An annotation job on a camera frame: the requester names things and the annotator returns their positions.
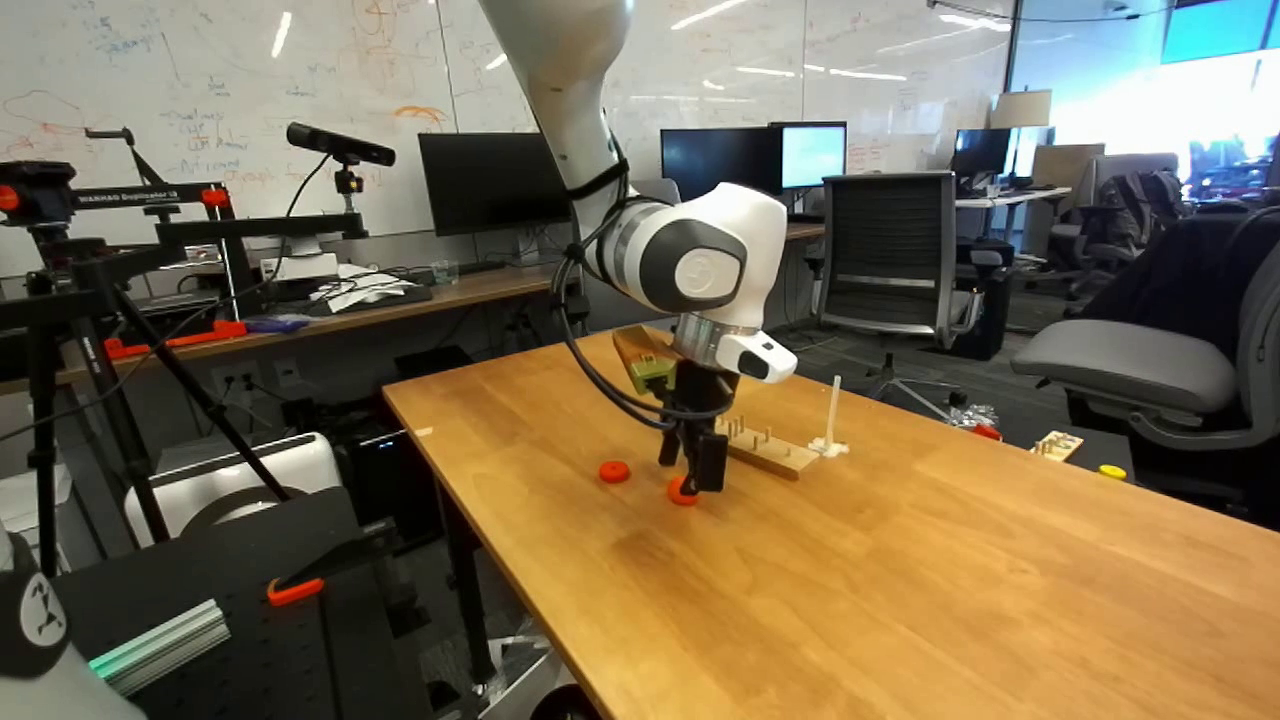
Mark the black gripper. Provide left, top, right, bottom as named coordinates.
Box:
left=661, top=361, right=734, bottom=491

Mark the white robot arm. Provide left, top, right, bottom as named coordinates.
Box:
left=481, top=0, right=795, bottom=497

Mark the wooden peg board platform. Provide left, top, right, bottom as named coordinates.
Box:
left=724, top=422, right=817, bottom=475

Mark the white stand with rod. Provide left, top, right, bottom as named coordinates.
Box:
left=806, top=376, right=847, bottom=458

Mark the black mesh office chair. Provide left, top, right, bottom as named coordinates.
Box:
left=820, top=172, right=1007, bottom=361

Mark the lit computer monitor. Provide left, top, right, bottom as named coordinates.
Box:
left=780, top=125, right=847, bottom=190

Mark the black computer monitor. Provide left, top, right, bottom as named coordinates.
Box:
left=421, top=133, right=571, bottom=235

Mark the grey office chair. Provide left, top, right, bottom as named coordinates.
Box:
left=1011, top=248, right=1280, bottom=524

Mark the wrist camera wooden mount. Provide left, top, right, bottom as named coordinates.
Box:
left=628, top=355, right=674, bottom=396

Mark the black camera tripod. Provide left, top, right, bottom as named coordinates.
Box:
left=0, top=159, right=289, bottom=539

